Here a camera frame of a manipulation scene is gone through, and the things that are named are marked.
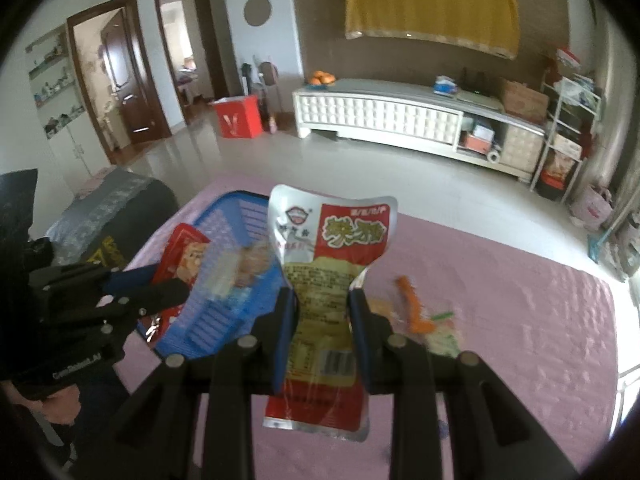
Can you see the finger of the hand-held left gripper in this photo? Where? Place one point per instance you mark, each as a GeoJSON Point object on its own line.
{"type": "Point", "coordinates": [150, 300]}
{"type": "Point", "coordinates": [132, 275]}

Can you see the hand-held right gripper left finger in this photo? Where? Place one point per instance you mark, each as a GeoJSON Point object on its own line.
{"type": "Point", "coordinates": [285, 340]}

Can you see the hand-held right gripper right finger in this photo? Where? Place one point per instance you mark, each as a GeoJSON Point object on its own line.
{"type": "Point", "coordinates": [361, 340]}

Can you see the small red snack packet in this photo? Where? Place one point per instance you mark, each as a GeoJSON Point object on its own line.
{"type": "Point", "coordinates": [180, 255]}

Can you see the blue plastic basket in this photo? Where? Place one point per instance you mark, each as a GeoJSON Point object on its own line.
{"type": "Point", "coordinates": [235, 310]}

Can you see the large red yellow snack packet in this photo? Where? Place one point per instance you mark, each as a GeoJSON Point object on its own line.
{"type": "Point", "coordinates": [320, 270]}

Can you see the clear snack bag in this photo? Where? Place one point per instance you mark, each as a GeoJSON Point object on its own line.
{"type": "Point", "coordinates": [440, 342]}

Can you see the dark bag with yellow print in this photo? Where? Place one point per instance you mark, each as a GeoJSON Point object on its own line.
{"type": "Point", "coordinates": [107, 255]}

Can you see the dark sofa with lace cover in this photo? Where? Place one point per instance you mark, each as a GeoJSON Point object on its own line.
{"type": "Point", "coordinates": [115, 200]}

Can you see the red gift bag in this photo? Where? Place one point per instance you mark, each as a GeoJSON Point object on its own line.
{"type": "Point", "coordinates": [237, 117]}

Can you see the brown wooden door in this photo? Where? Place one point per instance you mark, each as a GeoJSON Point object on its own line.
{"type": "Point", "coordinates": [127, 85]}

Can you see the glass display shelf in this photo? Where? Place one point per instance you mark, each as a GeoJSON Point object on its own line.
{"type": "Point", "coordinates": [52, 85]}

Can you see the paper towel roll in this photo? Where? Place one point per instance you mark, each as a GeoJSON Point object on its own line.
{"type": "Point", "coordinates": [494, 156]}

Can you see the orange box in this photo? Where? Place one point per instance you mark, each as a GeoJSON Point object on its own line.
{"type": "Point", "coordinates": [476, 143]}

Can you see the white tufted media cabinet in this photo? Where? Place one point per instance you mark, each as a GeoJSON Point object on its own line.
{"type": "Point", "coordinates": [375, 110]}

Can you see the red package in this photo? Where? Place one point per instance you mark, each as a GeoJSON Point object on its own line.
{"type": "Point", "coordinates": [556, 175]}

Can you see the bunch of oranges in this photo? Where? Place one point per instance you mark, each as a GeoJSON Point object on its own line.
{"type": "Point", "coordinates": [321, 78]}

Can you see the pink tote bag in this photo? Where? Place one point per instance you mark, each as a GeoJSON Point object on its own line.
{"type": "Point", "coordinates": [592, 207]}

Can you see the green folded cloth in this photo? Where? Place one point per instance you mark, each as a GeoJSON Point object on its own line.
{"type": "Point", "coordinates": [477, 98]}

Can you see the blue tissue box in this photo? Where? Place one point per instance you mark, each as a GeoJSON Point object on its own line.
{"type": "Point", "coordinates": [445, 85]}

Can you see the black router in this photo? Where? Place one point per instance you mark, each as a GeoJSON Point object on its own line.
{"type": "Point", "coordinates": [472, 82]}

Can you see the cardboard box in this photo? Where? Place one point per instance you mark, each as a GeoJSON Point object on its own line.
{"type": "Point", "coordinates": [525, 100]}

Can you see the white metal shelf rack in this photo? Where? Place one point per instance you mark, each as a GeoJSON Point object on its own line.
{"type": "Point", "coordinates": [550, 110]}

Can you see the standing air conditioner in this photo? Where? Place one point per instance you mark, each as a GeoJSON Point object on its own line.
{"type": "Point", "coordinates": [615, 125]}

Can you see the yellow cloth cover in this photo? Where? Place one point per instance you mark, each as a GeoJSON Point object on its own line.
{"type": "Point", "coordinates": [430, 5]}

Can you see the brown doorway frame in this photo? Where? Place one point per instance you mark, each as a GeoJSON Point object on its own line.
{"type": "Point", "coordinates": [212, 50]}

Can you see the brown round wall decoration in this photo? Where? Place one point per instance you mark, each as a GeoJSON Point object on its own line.
{"type": "Point", "coordinates": [257, 10]}

